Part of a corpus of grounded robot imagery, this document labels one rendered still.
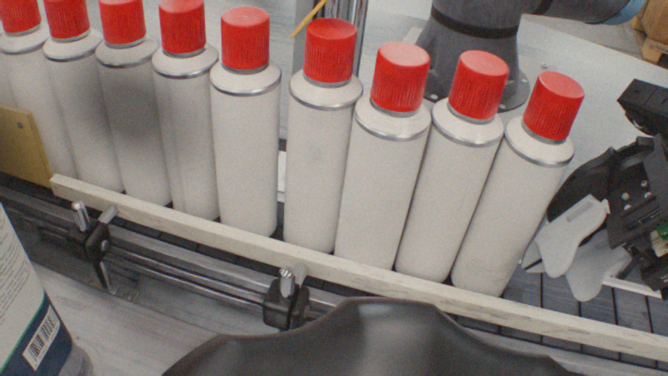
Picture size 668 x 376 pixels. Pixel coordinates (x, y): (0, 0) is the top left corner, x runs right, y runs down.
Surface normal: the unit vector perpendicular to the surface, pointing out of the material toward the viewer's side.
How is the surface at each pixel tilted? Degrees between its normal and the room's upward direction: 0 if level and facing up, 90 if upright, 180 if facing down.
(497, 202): 90
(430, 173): 90
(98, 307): 0
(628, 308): 0
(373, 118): 42
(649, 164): 60
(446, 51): 74
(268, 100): 90
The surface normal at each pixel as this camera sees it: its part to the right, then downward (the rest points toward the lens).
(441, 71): -0.59, 0.26
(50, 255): 0.09, -0.72
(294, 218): -0.58, 0.52
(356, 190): -0.74, 0.41
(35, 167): -0.26, 0.65
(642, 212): -0.79, -0.58
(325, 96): 0.09, -0.08
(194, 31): 0.65, 0.56
